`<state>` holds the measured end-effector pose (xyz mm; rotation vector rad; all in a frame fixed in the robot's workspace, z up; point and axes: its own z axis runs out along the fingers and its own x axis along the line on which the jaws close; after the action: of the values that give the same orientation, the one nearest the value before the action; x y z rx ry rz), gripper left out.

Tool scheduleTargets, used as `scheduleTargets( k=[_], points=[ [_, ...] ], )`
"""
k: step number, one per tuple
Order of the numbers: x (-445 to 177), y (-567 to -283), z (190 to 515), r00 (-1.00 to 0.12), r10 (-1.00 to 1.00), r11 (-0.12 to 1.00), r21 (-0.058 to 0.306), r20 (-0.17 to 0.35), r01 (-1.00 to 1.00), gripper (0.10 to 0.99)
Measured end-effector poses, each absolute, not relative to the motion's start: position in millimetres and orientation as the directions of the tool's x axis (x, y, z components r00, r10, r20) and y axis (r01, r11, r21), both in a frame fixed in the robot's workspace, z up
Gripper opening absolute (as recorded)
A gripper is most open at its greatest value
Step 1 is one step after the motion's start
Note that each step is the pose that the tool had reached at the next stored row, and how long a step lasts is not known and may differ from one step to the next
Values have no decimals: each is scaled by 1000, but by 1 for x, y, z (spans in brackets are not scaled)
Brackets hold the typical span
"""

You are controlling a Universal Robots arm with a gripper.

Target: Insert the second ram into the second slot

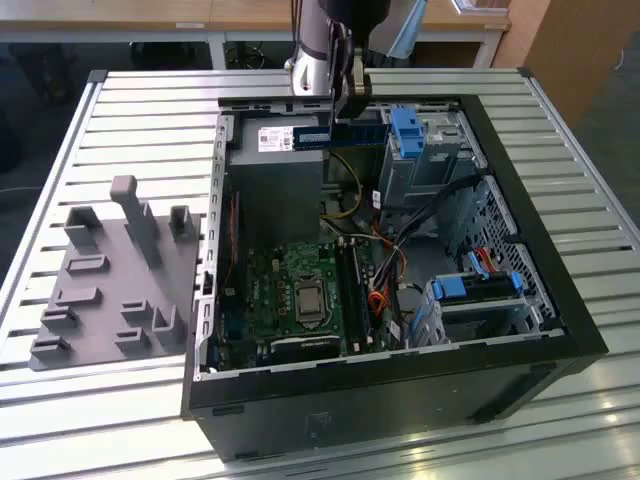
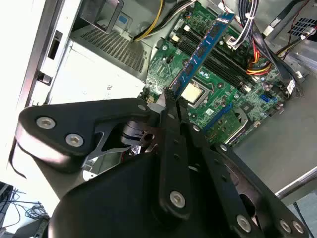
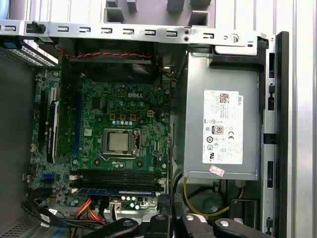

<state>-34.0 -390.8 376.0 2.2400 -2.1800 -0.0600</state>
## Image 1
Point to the dark bag under desk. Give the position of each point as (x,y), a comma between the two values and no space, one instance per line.
(50,70)

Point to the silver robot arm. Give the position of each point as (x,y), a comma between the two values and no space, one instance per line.
(311,40)

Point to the wooden desk white frame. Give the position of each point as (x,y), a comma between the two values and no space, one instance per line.
(150,15)

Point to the green motherboard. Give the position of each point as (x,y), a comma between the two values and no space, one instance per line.
(260,310)

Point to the tall blue drive carrier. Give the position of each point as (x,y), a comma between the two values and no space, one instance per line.
(406,132)

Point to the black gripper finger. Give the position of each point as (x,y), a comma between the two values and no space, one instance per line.
(361,80)
(340,70)

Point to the wooden cabinet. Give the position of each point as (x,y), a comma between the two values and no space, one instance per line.
(575,45)

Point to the silver CPU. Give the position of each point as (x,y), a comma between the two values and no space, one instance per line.
(310,301)

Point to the flat blue disk carrier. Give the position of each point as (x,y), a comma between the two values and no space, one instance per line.
(452,289)

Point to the round grey case speaker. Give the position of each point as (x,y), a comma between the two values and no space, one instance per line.
(412,300)

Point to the black graphics card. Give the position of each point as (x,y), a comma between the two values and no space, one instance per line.
(305,347)

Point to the black PC case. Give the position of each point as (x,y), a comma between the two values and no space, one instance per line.
(350,410)

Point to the grey parts rack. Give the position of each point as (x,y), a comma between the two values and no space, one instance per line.
(100,320)

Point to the blue RAM stick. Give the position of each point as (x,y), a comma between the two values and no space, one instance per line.
(312,136)

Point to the grey power supply unit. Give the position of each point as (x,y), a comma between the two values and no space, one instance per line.
(275,190)

